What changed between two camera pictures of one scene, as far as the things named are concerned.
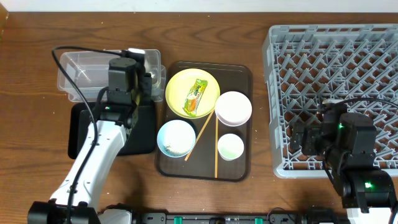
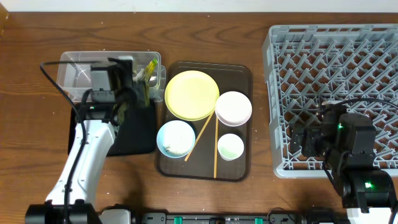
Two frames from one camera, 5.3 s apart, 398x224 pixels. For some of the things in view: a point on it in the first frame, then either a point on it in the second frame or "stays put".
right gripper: x=311 y=133 stays put
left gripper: x=147 y=83 → x=142 y=102
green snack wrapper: x=194 y=96 → x=148 y=71
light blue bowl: x=176 y=138 stays put
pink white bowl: x=233 y=108 stays put
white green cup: x=230 y=147 stays put
